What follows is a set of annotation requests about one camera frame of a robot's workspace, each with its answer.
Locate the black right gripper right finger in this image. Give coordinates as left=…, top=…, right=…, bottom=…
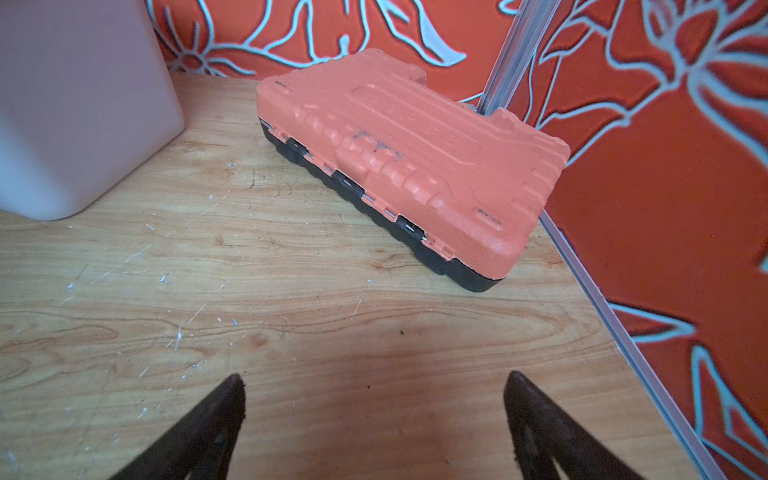
left=503, top=371, right=641, bottom=479

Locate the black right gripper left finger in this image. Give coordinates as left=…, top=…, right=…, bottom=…
left=112, top=374, right=246, bottom=479

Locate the red plastic tool case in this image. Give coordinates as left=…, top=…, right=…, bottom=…
left=257, top=49, right=571, bottom=292

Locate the pink medicine chest box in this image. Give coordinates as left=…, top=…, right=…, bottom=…
left=1, top=1, right=184, bottom=221

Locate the aluminium frame post right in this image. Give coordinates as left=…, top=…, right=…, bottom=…
left=476, top=0, right=561, bottom=116

